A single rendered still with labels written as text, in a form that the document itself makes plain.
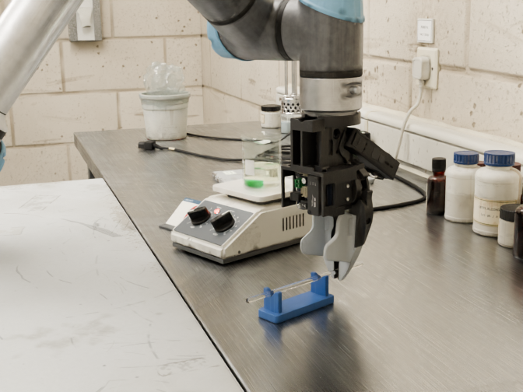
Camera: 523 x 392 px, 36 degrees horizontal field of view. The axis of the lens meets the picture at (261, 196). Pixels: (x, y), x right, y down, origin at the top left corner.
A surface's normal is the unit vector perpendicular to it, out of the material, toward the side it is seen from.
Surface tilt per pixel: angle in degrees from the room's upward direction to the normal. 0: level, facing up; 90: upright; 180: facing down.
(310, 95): 89
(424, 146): 90
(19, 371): 0
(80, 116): 90
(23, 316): 0
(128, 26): 90
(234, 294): 0
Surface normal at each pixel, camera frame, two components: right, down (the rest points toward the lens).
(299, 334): -0.02, -0.97
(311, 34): -0.57, 0.24
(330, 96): -0.07, 0.23
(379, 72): -0.95, 0.09
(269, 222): 0.67, 0.16
